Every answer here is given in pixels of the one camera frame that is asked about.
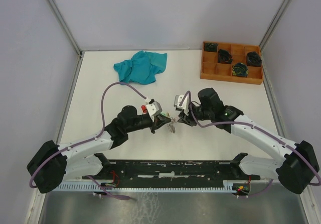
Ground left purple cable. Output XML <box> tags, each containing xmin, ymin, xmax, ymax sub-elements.
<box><xmin>29</xmin><ymin>82</ymin><xmax>151</xmax><ymax>188</ymax></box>

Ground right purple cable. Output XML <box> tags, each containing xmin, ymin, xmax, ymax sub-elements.
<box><xmin>180</xmin><ymin>90</ymin><xmax>321</xmax><ymax>187</ymax></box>

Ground status led board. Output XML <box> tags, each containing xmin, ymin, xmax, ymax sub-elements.
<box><xmin>236</xmin><ymin>184</ymin><xmax>250</xmax><ymax>195</ymax></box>
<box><xmin>102</xmin><ymin>181</ymin><xmax>119</xmax><ymax>188</ymax></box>

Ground left corner aluminium post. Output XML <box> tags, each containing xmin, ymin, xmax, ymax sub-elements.
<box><xmin>46</xmin><ymin>0</ymin><xmax>82</xmax><ymax>59</ymax></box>

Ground dark rolled sock yellow-patterned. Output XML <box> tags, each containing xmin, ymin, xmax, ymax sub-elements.
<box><xmin>232</xmin><ymin>62</ymin><xmax>248</xmax><ymax>77</ymax></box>

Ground left status led board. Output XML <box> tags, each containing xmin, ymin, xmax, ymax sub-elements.
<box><xmin>102</xmin><ymin>181</ymin><xmax>119</xmax><ymax>188</ymax></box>

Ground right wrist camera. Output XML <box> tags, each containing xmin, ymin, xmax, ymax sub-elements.
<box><xmin>174</xmin><ymin>94</ymin><xmax>190</xmax><ymax>114</ymax></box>

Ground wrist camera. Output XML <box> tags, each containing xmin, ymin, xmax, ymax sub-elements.
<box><xmin>146</xmin><ymin>99</ymin><xmax>163</xmax><ymax>119</ymax></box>
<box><xmin>174</xmin><ymin>94</ymin><xmax>190</xmax><ymax>114</ymax></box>

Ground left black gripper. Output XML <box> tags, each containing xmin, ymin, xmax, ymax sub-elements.
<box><xmin>126</xmin><ymin>113</ymin><xmax>171</xmax><ymax>134</ymax></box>

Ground white slotted cable duct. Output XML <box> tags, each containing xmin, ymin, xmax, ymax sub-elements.
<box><xmin>54</xmin><ymin>181</ymin><xmax>236</xmax><ymax>194</ymax></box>

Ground dark rolled sock right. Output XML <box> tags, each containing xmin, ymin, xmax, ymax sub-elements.
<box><xmin>246</xmin><ymin>51</ymin><xmax>262</xmax><ymax>67</ymax></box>

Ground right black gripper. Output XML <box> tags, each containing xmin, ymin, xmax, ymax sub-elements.
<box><xmin>177</xmin><ymin>103</ymin><xmax>213</xmax><ymax>128</ymax></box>

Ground purple cable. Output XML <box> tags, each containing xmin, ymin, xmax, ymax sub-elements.
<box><xmin>29</xmin><ymin>82</ymin><xmax>151</xmax><ymax>188</ymax></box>
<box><xmin>180</xmin><ymin>90</ymin><xmax>321</xmax><ymax>187</ymax></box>

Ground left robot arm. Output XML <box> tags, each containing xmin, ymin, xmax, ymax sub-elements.
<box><xmin>27</xmin><ymin>104</ymin><xmax>171</xmax><ymax>194</ymax></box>

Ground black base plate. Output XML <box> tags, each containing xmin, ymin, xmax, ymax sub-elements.
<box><xmin>93</xmin><ymin>160</ymin><xmax>261</xmax><ymax>188</ymax></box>

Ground teal cloth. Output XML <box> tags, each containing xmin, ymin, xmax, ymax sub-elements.
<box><xmin>113</xmin><ymin>51</ymin><xmax>168</xmax><ymax>85</ymax></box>

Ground metal keyring holder yellow tip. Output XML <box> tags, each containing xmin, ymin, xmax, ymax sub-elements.
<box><xmin>167</xmin><ymin>118</ymin><xmax>176</xmax><ymax>134</ymax></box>

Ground right corner aluminium post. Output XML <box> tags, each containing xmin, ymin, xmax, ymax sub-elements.
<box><xmin>259</xmin><ymin>0</ymin><xmax>292</xmax><ymax>51</ymax></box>

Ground wooden compartment tray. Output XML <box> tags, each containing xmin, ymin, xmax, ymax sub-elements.
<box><xmin>200</xmin><ymin>41</ymin><xmax>263</xmax><ymax>85</ymax></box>

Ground dark rolled sock top-left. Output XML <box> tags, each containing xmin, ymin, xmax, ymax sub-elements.
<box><xmin>204</xmin><ymin>42</ymin><xmax>218</xmax><ymax>52</ymax></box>

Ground right status led board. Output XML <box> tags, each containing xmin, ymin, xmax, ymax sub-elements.
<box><xmin>236</xmin><ymin>184</ymin><xmax>250</xmax><ymax>195</ymax></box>

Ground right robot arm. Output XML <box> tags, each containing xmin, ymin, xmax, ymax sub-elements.
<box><xmin>174</xmin><ymin>88</ymin><xmax>320</xmax><ymax>194</ymax></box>

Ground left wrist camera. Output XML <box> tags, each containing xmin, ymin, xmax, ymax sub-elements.
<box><xmin>146</xmin><ymin>99</ymin><xmax>163</xmax><ymax>119</ymax></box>

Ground corner aluminium post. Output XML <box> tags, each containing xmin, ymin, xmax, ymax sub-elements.
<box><xmin>46</xmin><ymin>0</ymin><xmax>82</xmax><ymax>59</ymax></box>
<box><xmin>259</xmin><ymin>0</ymin><xmax>292</xmax><ymax>51</ymax></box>

